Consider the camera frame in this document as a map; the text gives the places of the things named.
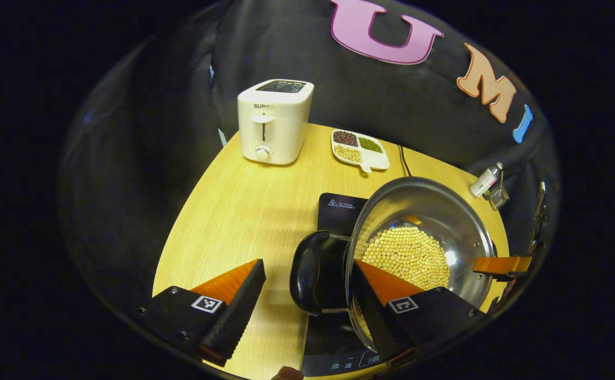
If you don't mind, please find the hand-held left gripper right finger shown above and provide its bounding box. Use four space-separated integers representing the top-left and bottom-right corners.
348 259 488 361

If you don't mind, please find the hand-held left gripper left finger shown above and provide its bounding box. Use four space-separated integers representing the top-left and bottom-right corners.
137 258 267 368

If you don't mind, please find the steel pot with black handles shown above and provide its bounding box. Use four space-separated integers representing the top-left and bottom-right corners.
289 176 498 355

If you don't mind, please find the black induction cooktop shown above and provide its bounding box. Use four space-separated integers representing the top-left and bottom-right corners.
300 192 395 378

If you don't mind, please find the pile of soybeans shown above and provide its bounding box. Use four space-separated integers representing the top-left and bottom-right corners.
361 226 451 291

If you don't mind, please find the clear bottle with pink label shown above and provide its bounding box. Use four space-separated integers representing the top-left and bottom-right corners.
468 162 504 199

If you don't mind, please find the white toaster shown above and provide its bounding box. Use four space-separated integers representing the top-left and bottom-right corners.
237 79 315 166

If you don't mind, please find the small wire basket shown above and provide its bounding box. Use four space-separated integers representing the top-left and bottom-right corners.
484 170 510 212

